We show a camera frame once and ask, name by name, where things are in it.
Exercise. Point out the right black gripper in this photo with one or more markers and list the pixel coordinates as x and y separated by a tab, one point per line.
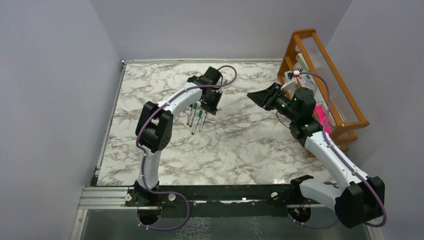
271	99

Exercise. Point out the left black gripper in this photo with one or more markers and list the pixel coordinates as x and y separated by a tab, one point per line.
210	108

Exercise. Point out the silver pen green tip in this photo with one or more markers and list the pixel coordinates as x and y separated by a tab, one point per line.
196	123

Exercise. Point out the silver pen red tip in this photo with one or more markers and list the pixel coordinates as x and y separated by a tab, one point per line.
192	116

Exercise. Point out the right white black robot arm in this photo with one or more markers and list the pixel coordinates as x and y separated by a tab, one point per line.
358	198

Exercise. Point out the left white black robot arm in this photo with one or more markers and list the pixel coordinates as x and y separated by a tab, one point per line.
155	124

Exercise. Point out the white package in rack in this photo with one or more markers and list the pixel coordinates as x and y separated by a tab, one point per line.
308	81

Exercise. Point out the orange wooden rack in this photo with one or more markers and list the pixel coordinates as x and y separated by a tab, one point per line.
344	114

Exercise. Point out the pink item in rack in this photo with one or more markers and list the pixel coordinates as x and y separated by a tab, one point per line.
319	111

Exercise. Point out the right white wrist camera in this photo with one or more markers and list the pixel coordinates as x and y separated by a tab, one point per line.
291	80

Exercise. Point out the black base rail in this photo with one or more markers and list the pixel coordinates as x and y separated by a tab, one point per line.
216	201

